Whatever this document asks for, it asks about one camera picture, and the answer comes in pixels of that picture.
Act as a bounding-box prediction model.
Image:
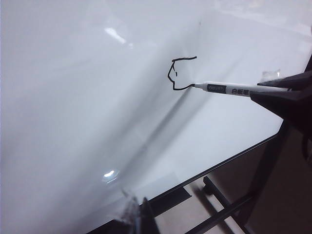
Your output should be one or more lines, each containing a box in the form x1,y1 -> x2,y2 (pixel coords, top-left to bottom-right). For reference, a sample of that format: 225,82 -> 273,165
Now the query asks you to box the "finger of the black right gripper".
256,69 -> 312,90
250,88 -> 312,123

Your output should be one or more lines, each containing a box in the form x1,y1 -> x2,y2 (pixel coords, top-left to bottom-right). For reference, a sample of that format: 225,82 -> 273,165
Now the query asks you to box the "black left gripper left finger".
119,188 -> 145,234

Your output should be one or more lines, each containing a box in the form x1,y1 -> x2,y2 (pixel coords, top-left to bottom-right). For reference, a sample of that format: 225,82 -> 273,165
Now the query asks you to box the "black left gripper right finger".
142,197 -> 161,234

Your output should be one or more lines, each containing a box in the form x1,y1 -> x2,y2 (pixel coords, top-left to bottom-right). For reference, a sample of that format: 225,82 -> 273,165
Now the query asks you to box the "white whiteboard marker pen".
193,81 -> 293,98

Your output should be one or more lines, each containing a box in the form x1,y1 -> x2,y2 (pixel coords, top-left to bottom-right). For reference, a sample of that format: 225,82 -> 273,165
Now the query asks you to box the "black whiteboard stand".
146,117 -> 312,234

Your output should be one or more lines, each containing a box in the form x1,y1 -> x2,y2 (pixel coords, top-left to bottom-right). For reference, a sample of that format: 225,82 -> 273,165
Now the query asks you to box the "white whiteboard with black frame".
0,0 -> 312,234

